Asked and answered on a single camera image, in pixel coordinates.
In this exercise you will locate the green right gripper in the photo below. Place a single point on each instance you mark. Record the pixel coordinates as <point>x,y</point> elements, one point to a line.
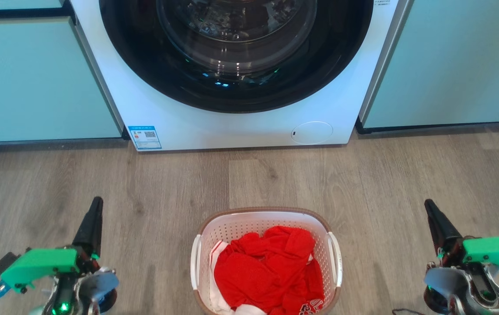
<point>494,253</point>

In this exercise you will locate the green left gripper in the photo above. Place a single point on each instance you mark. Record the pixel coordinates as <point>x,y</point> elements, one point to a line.
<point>39,264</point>

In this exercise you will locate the white laundry basket brown rim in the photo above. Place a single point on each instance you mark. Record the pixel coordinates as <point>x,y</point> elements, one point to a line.
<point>236,223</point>

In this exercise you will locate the blue energy label sticker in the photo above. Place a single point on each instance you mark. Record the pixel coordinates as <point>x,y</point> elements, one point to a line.
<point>144,137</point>

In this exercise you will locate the white garment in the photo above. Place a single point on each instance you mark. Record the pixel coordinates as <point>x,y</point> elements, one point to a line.
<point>216,299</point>

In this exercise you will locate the pale green cabinet door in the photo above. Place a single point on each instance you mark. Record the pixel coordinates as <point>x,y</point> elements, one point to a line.
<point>13,3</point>
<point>455,61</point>
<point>30,83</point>

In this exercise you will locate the round white filter cover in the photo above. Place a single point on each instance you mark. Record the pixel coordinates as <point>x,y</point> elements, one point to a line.
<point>312,132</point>

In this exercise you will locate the red garment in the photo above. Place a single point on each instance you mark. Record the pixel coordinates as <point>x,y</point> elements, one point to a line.
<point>262,271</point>

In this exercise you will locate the black round glass washer door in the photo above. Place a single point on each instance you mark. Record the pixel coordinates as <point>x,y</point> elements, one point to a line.
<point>144,52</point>

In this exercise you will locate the white front-load washing machine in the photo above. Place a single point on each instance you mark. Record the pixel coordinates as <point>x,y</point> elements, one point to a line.
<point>249,127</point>

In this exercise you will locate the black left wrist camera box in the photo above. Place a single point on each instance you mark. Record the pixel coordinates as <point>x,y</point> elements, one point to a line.
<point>5,262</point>

